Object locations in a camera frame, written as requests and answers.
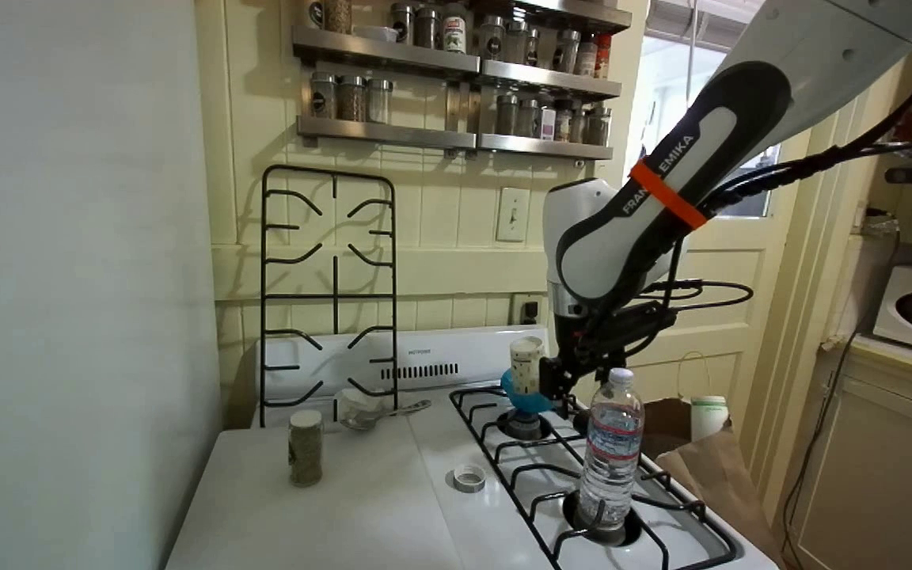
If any brown paper bag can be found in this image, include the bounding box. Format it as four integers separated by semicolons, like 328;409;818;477
641;397;783;559

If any stove burner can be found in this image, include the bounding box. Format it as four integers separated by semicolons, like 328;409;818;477
497;408;553;442
564;489;642;548

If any cream cabinet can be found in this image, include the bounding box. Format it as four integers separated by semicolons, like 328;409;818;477
779;339;912;570

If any white lidded jar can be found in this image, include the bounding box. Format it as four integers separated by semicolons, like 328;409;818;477
509;336;546;396

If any black stove grate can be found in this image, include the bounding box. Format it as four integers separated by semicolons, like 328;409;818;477
449;385;743;570
259;164;400;429

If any wall socket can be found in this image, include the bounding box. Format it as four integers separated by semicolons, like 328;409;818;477
512;294;545;326

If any metal spoon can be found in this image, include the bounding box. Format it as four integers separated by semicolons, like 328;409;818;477
342;399;434;433

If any light switch plate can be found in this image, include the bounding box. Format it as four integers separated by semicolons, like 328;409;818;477
495;187;531;243

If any white gas stove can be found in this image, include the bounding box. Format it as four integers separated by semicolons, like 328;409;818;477
163;325;781;570

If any white refrigerator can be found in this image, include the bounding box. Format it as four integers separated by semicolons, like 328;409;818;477
0;0;223;570

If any black cable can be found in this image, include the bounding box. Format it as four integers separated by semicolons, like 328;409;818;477
782;336;857;559

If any blue bowl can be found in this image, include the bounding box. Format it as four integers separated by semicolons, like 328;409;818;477
500;367;557;415

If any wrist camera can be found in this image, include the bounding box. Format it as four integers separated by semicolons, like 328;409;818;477
583;304;679;351

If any white paper cup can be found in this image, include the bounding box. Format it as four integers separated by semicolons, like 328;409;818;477
690;395;731;443

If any steel spice rack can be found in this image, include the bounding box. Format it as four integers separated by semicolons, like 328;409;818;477
475;0;634;162
291;25;481;152

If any dark spice jar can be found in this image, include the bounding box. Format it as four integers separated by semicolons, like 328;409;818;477
288;408;325;488

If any cream panelled door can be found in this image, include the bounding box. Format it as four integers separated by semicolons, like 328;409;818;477
621;0;825;476

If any clear plastic water bottle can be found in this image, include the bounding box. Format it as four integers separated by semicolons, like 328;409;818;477
578;367;646;532

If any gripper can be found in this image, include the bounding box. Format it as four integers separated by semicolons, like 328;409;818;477
538;314;612;421

